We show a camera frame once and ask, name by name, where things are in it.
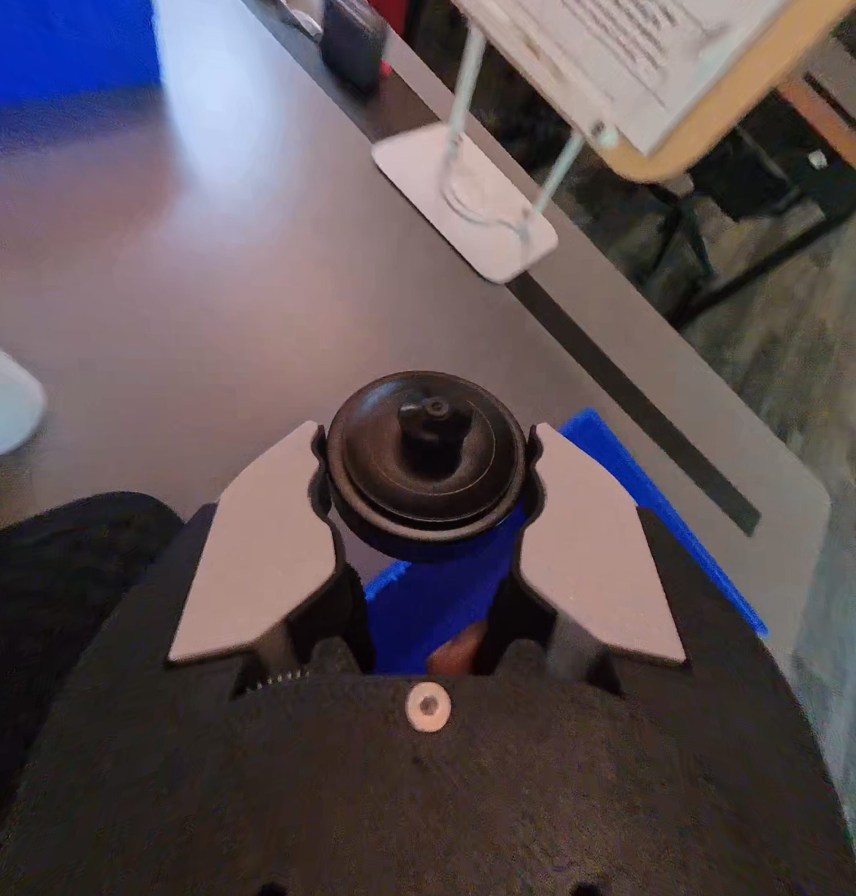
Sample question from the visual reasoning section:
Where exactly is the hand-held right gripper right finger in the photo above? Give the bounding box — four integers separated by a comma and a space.
487, 422, 688, 680

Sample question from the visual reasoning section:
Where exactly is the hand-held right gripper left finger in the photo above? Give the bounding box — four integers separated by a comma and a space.
167, 420, 374, 683

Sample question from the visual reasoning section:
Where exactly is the black bottle lid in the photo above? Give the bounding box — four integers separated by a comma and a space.
326, 370, 528, 564

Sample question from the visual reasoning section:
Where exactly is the blue plastic bin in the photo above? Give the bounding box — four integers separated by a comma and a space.
363, 408, 770, 676
0, 0, 161, 109

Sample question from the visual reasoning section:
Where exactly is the white plastic bottle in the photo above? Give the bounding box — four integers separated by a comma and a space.
0, 335, 49, 462

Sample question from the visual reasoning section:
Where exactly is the person's right hand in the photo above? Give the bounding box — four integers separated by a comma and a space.
426, 622, 486, 676

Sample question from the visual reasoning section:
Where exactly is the black dimpled cushion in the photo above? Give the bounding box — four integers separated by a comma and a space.
0, 492, 184, 813

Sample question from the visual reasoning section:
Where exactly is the black office chair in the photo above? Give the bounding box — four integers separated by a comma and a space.
687, 126, 821, 219

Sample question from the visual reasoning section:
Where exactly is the wooden sign board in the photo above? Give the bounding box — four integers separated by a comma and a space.
582, 0, 856, 184

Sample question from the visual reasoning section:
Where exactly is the printed instruction sheet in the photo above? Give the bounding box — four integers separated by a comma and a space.
456, 0, 800, 156

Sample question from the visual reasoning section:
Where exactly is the wooden desk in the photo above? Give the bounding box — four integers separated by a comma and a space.
778, 42, 856, 204

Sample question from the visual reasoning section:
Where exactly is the dark grey box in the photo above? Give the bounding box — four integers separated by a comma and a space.
320, 0, 389, 91

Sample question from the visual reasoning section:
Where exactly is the white cable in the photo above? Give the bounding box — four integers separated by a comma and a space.
277, 0, 324, 39

